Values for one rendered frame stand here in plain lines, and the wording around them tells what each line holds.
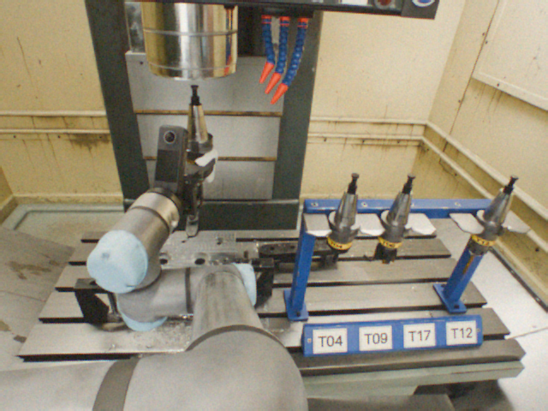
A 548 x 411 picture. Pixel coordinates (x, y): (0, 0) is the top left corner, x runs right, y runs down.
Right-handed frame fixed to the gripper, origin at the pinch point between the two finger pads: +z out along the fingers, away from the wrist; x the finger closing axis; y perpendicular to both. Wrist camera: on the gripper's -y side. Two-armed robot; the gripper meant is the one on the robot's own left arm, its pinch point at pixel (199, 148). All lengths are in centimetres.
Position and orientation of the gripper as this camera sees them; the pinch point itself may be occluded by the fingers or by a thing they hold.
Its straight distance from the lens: 73.9
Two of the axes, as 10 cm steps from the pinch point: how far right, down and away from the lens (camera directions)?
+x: 9.8, 1.4, -1.3
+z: 1.9, -5.5, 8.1
